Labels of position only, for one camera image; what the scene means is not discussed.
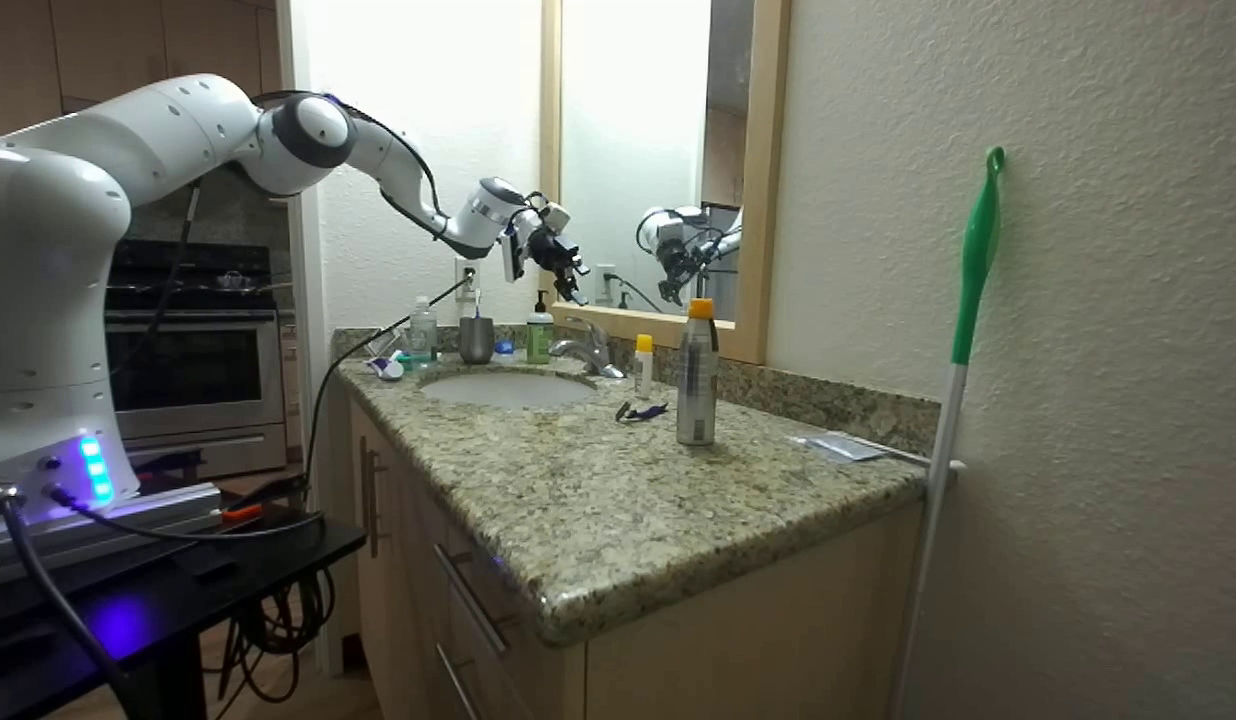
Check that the blue razor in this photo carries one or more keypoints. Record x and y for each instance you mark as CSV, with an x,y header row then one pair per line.
x,y
640,411

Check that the white oval sink basin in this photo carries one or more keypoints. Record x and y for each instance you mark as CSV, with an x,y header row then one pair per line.
x,y
511,391

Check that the white bottle with yellow cap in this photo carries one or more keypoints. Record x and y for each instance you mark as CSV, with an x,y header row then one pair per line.
x,y
640,369

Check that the clear bottle with white cap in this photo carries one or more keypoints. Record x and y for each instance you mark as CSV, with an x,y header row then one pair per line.
x,y
423,343

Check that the white flat packet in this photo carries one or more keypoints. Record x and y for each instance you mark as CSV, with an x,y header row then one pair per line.
x,y
844,445

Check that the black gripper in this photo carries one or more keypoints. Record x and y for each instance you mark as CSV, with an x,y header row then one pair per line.
x,y
543,229

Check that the green pump soap bottle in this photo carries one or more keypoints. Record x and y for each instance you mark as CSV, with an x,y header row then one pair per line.
x,y
543,332

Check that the black robot table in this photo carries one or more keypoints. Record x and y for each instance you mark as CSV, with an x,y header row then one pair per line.
x,y
150,606

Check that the silver metal bottle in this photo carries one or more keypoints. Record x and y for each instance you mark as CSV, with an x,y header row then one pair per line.
x,y
696,382

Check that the stainless steel oven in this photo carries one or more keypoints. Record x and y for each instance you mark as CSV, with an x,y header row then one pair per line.
x,y
196,375

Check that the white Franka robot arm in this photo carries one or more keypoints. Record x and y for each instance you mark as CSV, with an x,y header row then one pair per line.
x,y
43,266

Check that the wooden wall cabinet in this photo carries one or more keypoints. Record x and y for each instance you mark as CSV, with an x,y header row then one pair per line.
x,y
120,44

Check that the grey metal cup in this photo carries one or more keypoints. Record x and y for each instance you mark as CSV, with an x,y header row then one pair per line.
x,y
477,343

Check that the aluminium mounting rail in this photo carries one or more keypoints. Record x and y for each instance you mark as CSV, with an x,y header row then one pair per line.
x,y
138,511

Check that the small blue object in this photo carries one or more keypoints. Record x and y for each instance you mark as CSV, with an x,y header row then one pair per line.
x,y
506,350

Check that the black clamp with orange grip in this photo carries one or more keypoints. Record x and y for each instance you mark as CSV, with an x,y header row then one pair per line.
x,y
241,515

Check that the wooden vanity cabinet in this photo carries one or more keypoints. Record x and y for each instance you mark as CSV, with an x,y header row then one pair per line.
x,y
720,664

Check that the wood framed mirror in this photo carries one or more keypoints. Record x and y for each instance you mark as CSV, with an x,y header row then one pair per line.
x,y
763,172

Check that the chrome sink faucet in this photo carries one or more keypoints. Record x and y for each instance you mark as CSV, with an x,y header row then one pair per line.
x,y
594,353

